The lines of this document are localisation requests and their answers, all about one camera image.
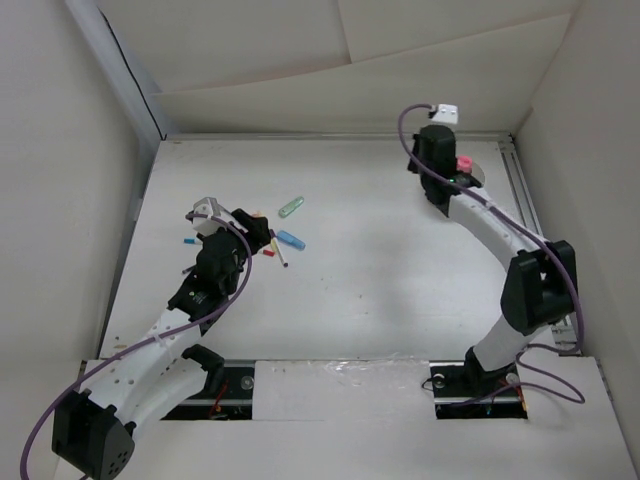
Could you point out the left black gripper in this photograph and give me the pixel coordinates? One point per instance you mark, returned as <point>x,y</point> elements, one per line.
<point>256,236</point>

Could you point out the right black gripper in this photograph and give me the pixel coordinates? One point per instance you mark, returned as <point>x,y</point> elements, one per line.
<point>416,145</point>

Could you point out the blue transparent eraser case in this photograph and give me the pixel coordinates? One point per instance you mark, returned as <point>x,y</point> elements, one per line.
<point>290,240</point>

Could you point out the pink capped glue bottle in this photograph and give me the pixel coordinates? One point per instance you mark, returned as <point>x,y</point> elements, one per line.
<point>464,164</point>

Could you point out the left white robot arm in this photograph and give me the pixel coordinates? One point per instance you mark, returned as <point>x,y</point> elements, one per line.
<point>96,428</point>

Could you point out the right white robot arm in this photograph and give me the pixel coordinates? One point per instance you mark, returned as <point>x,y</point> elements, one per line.
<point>540,287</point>

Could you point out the purple capped white pen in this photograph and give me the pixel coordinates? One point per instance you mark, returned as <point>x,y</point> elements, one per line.
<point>281,255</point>

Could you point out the white round divided container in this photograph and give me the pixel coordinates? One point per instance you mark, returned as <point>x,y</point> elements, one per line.
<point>476,176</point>

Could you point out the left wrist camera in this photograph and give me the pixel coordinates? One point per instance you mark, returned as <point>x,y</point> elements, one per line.
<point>205,212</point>

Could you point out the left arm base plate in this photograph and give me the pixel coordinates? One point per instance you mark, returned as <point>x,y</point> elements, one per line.
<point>228,399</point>

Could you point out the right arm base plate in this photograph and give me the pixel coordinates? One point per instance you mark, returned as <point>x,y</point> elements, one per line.
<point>457,398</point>

